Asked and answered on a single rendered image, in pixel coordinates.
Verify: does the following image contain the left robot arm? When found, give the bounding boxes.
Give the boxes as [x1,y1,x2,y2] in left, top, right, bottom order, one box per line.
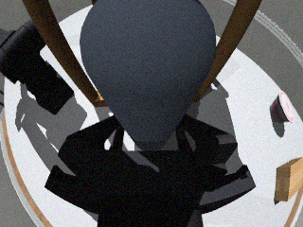
[0,20,65,108]

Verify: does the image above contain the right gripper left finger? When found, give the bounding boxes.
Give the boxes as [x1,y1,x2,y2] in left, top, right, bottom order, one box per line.
[63,115,125,150]

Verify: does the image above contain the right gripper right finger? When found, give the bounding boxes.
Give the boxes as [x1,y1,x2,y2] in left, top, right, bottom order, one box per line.
[176,114,238,173]

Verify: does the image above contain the tan wooden block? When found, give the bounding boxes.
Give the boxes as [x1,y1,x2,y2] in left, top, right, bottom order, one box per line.
[274,157,303,201]

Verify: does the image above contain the wooden shelving unit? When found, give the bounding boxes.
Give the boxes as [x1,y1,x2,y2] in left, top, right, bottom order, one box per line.
[22,0,262,107]

